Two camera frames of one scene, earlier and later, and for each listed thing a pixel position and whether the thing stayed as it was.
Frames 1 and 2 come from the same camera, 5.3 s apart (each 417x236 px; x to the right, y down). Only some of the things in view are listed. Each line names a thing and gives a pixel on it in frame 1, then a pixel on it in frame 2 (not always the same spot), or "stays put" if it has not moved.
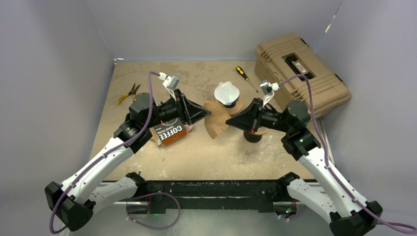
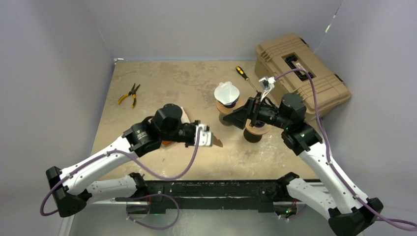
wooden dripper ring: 262,130 stays put
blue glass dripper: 230,105 stays put
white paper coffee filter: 226,93 stays put
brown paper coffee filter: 215,123 → 217,142
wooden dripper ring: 235,109 stays put
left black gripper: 188,111 → 193,124
